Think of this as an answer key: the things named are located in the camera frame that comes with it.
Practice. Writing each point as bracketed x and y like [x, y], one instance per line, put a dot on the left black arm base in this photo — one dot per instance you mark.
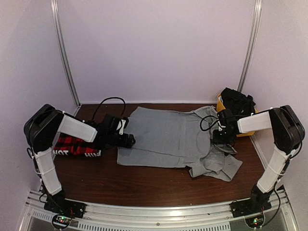
[64, 210]

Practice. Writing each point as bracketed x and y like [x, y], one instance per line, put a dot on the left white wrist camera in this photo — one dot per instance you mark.
[122, 125]

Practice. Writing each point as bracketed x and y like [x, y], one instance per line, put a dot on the red black plaid shirt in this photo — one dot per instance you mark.
[71, 146]

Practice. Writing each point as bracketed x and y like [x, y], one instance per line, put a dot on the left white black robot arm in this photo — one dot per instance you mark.
[41, 129]

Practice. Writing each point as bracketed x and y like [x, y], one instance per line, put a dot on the front aluminium rail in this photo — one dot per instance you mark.
[100, 217]

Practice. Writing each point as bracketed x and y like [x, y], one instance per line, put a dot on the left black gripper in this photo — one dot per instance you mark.
[128, 144]

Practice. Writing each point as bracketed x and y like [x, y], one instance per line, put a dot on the right aluminium frame post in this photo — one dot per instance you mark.
[257, 12]

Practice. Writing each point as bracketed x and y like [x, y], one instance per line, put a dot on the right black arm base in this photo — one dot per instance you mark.
[253, 208]

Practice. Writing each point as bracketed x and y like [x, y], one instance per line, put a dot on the left aluminium frame post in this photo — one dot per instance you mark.
[63, 53]

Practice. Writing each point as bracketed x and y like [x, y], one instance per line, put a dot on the black clothes in basket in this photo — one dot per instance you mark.
[238, 103]

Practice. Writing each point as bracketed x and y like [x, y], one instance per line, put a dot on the aluminium frame post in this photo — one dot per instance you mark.
[257, 12]
[63, 53]

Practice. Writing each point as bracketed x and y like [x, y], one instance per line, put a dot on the grey long sleeve shirt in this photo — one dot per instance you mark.
[173, 139]

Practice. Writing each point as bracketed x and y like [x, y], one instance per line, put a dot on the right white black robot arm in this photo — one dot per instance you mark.
[288, 134]

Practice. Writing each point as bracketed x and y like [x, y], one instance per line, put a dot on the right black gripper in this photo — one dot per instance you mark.
[217, 139]

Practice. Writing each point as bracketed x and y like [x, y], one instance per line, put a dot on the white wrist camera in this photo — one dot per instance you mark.
[122, 125]
[222, 124]

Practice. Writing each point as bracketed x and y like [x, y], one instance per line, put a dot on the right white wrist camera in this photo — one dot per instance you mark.
[222, 124]

